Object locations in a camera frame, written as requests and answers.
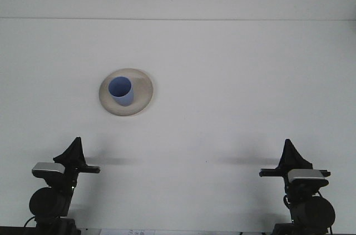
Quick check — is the pale round plate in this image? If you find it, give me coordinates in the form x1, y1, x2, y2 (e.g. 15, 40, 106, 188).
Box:
98, 67, 154, 117

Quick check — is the pale blue cup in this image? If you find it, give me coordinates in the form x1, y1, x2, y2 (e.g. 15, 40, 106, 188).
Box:
107, 76, 136, 107

